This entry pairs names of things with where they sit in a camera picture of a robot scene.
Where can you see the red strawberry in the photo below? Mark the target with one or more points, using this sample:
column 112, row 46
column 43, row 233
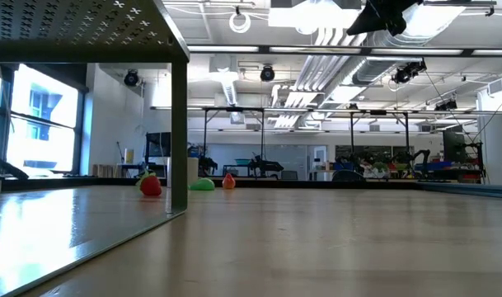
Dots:
column 151, row 186

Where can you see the small orange fruit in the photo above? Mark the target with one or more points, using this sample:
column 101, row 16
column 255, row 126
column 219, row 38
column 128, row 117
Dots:
column 228, row 181

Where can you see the yellow container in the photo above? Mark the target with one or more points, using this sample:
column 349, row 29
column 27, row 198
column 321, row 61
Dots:
column 129, row 156

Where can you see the black chair back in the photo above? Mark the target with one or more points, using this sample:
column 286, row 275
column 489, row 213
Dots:
column 345, row 176

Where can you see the bright ceiling light panel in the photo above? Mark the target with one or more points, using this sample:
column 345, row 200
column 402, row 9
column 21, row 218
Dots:
column 312, row 18

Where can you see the large window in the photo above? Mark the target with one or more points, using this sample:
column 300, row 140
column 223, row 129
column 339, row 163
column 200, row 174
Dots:
column 44, row 103

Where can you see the small green fruit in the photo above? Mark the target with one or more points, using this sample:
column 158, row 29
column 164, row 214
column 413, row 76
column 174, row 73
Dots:
column 202, row 184

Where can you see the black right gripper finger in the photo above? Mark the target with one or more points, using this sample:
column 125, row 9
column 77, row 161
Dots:
column 395, row 24
column 368, row 22

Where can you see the teal bin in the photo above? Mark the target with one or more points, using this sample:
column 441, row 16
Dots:
column 242, row 161

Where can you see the black monitor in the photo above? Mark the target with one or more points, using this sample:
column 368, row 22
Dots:
column 160, row 144

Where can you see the black background machine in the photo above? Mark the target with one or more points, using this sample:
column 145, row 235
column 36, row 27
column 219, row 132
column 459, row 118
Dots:
column 452, row 144

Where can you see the white cabinet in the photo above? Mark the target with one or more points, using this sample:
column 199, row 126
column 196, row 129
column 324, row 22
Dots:
column 498, row 144

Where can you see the blue storage bin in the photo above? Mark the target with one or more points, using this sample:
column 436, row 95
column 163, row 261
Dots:
column 438, row 166

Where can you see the green perforated metal stand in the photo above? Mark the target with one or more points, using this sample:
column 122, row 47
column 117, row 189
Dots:
column 90, row 24

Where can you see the black metal gantry frame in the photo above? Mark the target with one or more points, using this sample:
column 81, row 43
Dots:
column 236, row 109
column 377, row 111

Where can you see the black round ceiling spotlight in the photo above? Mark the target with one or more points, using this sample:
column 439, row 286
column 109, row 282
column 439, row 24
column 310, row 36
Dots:
column 131, row 77
column 267, row 73

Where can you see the black background robot arm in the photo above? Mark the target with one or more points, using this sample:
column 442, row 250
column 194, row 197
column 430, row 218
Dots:
column 269, row 166
column 419, row 156

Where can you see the silver ventilation duct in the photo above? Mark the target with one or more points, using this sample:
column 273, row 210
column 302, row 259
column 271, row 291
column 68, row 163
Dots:
column 392, row 49

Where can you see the black aluminium table frame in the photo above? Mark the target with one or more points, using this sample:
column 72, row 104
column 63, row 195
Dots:
column 69, row 183

